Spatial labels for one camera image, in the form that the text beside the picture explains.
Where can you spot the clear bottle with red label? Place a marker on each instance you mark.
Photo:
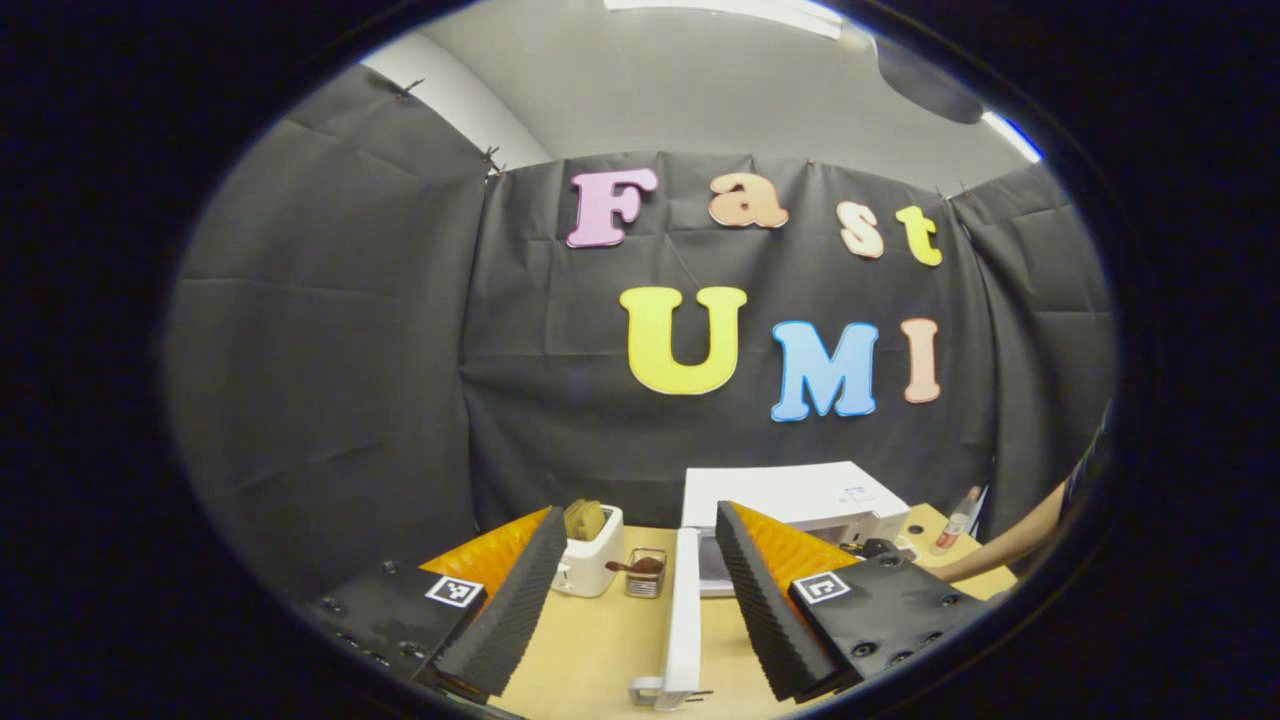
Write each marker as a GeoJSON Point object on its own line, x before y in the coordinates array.
{"type": "Point", "coordinates": [955, 525]}

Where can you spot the brown spoon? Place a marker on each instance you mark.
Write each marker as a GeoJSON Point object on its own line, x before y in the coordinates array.
{"type": "Point", "coordinates": [640, 567]}

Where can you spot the small ceiling light panel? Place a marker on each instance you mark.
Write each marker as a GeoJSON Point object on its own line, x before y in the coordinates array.
{"type": "Point", "coordinates": [1012, 135]}

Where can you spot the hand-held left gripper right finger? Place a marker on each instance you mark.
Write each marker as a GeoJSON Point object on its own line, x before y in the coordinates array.
{"type": "Point", "coordinates": [760, 610]}

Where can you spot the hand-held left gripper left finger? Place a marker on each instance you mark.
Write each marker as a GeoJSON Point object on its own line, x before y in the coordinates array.
{"type": "Point", "coordinates": [510, 610]}

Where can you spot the white microwave oven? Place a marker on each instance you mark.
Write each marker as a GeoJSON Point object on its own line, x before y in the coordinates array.
{"type": "Point", "coordinates": [780, 490]}

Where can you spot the black backdrop cloth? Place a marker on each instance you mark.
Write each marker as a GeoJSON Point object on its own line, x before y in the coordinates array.
{"type": "Point", "coordinates": [330, 350]}

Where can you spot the small clear container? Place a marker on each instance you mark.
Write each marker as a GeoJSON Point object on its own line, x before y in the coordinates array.
{"type": "Point", "coordinates": [648, 585]}

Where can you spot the white toaster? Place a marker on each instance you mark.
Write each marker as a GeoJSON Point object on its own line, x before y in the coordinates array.
{"type": "Point", "coordinates": [590, 565]}

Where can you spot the large ceiling light panel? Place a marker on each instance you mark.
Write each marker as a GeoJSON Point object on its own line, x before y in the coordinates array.
{"type": "Point", "coordinates": [740, 10]}

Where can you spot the brown bread slice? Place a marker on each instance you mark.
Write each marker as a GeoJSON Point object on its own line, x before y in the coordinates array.
{"type": "Point", "coordinates": [585, 518]}

